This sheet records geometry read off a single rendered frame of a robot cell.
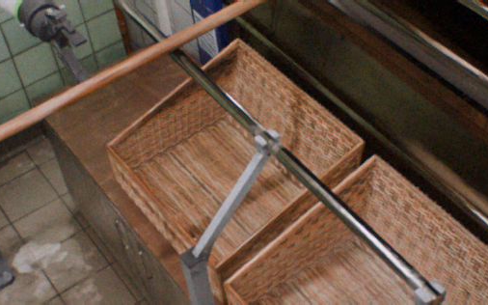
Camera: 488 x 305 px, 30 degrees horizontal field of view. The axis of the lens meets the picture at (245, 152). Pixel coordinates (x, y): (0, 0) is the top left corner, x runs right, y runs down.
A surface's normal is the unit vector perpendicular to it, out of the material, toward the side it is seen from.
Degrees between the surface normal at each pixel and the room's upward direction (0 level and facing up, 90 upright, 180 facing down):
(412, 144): 70
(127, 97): 0
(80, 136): 0
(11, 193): 0
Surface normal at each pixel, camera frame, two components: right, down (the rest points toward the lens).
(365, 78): -0.81, 0.21
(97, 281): -0.11, -0.69
